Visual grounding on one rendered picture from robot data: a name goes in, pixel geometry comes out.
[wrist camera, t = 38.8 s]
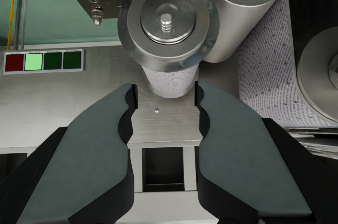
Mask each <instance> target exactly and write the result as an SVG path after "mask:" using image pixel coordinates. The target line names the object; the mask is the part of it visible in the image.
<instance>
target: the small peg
mask: <svg viewBox="0 0 338 224"><path fill-rule="evenodd" d="M160 22H161V30H162V31H163V33H165V34H168V33H170V32H171V31H172V17H171V15H170V14H168V13H164V14H162V15H161V17H160Z"/></svg>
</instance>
